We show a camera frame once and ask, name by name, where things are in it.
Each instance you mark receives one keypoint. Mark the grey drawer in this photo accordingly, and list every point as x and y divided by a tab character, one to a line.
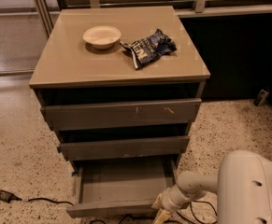
116	115
126	148
121	186

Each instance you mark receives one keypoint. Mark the white bowl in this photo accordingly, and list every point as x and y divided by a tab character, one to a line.
102	37

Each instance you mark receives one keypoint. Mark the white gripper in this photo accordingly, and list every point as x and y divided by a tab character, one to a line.
167	201

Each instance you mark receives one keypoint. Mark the blue chip bag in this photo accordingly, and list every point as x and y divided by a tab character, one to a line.
150	49

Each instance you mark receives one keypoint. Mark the grey drawer cabinet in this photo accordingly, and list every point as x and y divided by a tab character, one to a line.
72	72

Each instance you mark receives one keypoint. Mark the black power adapter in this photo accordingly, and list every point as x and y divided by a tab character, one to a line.
7	197

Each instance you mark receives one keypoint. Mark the grey top drawer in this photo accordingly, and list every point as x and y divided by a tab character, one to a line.
116	115

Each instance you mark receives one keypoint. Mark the small grey wall device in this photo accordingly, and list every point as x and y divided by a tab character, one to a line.
261	97

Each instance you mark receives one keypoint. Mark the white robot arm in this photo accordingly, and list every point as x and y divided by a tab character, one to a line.
243	187

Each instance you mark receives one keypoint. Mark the grey bottom drawer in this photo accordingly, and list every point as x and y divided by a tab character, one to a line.
121	186

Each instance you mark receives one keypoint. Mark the grey middle drawer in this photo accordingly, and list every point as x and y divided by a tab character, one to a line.
126	148

